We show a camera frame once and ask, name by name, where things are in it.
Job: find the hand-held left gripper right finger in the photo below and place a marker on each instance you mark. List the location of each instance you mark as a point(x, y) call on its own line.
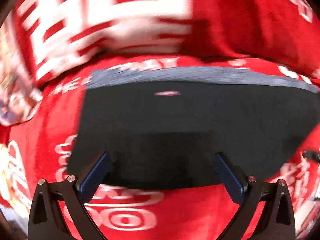
point(230, 177)

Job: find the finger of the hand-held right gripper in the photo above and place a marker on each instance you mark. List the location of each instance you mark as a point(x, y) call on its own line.
point(312, 155)

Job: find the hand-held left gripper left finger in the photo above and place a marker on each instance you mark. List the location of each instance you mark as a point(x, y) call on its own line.
point(93, 177)

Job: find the black pants with patterned waistband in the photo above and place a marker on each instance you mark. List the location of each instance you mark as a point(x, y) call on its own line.
point(190, 120)

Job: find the picture printed pillow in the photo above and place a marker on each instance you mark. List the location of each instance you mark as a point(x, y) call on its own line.
point(15, 92)

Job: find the red printed sofa cover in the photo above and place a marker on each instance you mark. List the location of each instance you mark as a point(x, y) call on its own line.
point(225, 25)

